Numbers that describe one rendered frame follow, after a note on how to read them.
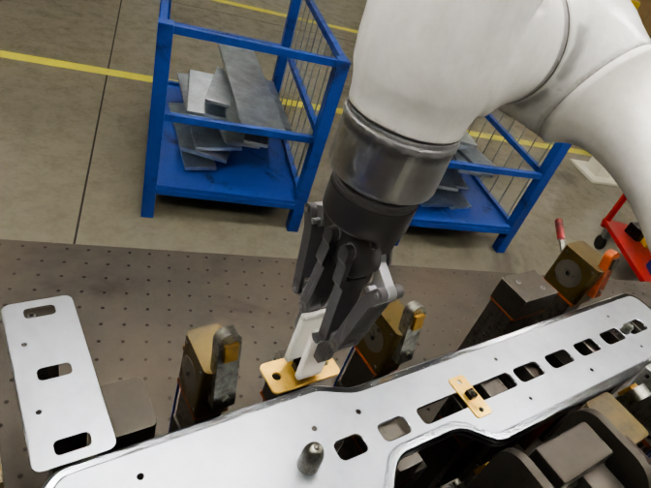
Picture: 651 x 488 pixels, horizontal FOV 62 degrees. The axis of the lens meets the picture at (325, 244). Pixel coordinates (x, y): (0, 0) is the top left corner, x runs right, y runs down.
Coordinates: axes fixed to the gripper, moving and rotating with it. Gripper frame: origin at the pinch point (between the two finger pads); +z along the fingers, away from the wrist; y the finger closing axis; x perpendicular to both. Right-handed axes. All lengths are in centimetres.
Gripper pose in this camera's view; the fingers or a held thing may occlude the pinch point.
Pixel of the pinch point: (311, 344)
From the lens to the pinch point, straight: 55.8
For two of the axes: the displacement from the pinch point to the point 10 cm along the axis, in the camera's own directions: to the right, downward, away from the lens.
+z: -2.8, 7.6, 5.8
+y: -5.0, -6.4, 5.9
